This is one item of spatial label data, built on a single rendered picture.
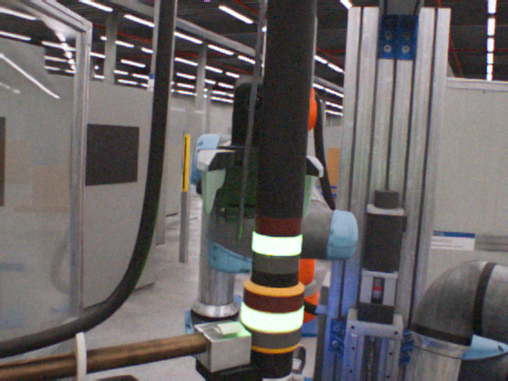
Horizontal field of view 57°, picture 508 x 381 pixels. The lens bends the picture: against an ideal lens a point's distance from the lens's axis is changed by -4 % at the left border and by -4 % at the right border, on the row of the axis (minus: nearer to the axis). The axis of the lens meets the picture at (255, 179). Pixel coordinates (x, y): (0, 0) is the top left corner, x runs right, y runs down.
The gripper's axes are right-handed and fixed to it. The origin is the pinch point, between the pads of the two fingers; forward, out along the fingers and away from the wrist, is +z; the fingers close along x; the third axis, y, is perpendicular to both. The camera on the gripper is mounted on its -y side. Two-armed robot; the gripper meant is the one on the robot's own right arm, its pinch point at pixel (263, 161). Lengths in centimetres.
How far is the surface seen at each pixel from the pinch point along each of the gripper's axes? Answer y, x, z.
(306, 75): -6.2, -1.3, 9.1
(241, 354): 12.3, 2.1, 10.6
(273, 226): 3.8, 0.3, 9.4
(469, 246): 40, -115, -154
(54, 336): 9.6, 13.0, 14.5
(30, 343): 9.9, 14.2, 15.0
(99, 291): 150, 95, -406
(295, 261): 6.3, -1.4, 9.1
